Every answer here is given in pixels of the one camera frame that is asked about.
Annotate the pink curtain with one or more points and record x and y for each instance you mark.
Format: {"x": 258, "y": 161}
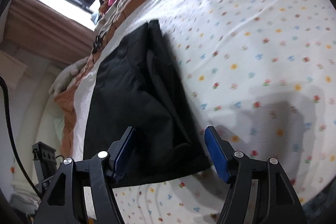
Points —
{"x": 39, "y": 24}

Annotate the pale grey plush toy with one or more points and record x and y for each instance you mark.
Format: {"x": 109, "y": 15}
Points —
{"x": 65, "y": 77}

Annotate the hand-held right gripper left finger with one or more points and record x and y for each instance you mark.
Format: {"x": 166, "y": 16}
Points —
{"x": 123, "y": 150}

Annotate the black shirt with yellow emblem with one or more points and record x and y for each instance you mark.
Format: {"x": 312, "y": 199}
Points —
{"x": 136, "y": 98}

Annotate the white floral bed sheet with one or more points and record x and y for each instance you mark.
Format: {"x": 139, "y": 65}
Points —
{"x": 249, "y": 43}

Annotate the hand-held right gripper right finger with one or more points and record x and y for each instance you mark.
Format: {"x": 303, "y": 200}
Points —
{"x": 218, "y": 153}

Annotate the orange-brown quilt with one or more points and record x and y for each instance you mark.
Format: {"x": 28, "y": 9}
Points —
{"x": 69, "y": 113}

